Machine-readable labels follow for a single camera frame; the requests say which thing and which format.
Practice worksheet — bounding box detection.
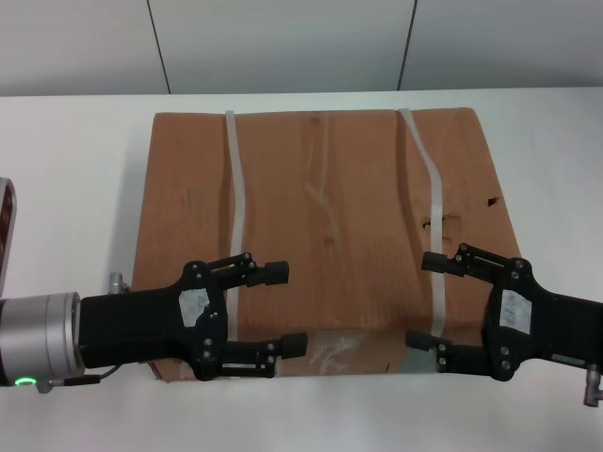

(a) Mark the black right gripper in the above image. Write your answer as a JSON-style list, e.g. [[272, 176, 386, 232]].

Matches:
[[405, 243, 603, 382]]

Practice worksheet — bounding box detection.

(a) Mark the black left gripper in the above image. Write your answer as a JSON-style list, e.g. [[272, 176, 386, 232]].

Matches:
[[79, 251, 291, 381]]

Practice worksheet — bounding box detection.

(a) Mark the brown cardboard box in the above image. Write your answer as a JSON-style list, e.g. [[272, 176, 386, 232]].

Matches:
[[130, 106, 522, 383]]

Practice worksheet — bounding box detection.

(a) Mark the grey rounded panel, red face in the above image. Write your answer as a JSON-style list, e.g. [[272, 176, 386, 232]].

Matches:
[[0, 177, 19, 289]]

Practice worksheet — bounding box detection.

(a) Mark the white plastic packing strap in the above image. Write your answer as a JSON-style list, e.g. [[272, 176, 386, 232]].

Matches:
[[223, 109, 250, 341], [397, 106, 448, 339]]

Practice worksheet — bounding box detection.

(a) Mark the silver metal cable connector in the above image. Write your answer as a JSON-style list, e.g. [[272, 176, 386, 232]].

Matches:
[[108, 271, 133, 296], [580, 362, 603, 408]]

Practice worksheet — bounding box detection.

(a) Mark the thin black cable with plug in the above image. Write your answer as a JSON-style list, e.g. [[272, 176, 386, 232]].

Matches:
[[36, 365, 119, 395]]

